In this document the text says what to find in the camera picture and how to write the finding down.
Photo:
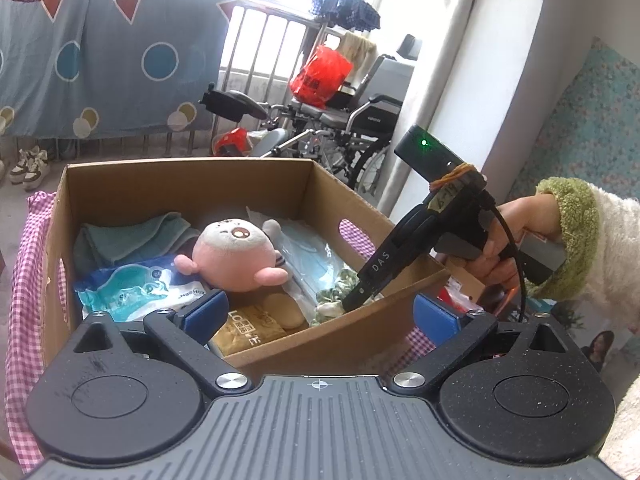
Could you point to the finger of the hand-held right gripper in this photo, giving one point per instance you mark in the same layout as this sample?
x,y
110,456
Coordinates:
x,y
362,295

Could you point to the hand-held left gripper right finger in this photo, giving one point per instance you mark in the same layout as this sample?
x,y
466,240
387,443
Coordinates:
x,y
435,317

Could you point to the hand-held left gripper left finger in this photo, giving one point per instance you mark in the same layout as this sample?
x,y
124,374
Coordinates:
x,y
205,312

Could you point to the green floral scrunchie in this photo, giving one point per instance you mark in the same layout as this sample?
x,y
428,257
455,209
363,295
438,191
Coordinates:
x,y
330,297

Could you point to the brown snack packet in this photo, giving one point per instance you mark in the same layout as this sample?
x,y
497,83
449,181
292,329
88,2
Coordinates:
x,y
250,332

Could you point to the blue face masks pack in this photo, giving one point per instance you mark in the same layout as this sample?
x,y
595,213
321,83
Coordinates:
x,y
310,260

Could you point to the pink plush toy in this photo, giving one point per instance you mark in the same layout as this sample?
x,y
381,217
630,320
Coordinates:
x,y
235,255

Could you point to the wet wipes pack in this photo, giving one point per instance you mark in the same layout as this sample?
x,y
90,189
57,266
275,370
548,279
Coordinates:
x,y
130,292

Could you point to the round beige puff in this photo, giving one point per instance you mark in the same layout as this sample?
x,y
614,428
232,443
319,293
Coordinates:
x,y
285,310

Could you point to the cardboard box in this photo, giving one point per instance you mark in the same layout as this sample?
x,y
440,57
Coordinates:
x,y
190,185

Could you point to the person's right hand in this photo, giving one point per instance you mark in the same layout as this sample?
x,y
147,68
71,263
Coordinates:
x,y
525,215

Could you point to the teal towel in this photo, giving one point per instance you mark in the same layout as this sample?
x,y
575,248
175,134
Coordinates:
x,y
135,240

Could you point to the wheelchair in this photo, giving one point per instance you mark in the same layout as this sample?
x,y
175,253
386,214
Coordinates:
x,y
390,80

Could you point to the white curtain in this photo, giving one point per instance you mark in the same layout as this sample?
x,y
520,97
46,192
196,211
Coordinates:
x,y
450,60

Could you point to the printed picture card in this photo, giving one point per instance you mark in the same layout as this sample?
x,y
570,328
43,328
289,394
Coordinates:
x,y
599,350

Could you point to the teal floral bedding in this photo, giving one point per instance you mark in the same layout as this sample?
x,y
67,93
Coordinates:
x,y
590,125

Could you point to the red plastic item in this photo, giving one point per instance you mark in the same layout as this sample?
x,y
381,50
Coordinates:
x,y
232,141

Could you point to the pink checked cloth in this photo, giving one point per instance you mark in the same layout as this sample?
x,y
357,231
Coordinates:
x,y
25,310

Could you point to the red plastic bag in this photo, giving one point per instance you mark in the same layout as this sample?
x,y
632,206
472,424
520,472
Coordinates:
x,y
320,75

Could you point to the beige hanging towel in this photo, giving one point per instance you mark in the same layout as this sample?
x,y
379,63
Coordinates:
x,y
357,47

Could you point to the white sneakers pair right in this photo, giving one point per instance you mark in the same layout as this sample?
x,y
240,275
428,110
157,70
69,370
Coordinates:
x,y
21,165

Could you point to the dark blue hanging clothing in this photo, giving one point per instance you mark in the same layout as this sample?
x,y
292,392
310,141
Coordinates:
x,y
345,7

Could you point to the blue printed hanging sheet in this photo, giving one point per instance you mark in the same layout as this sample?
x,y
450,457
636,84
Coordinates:
x,y
100,85

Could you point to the metal window railing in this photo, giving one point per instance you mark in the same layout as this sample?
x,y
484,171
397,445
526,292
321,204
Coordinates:
x,y
280,13

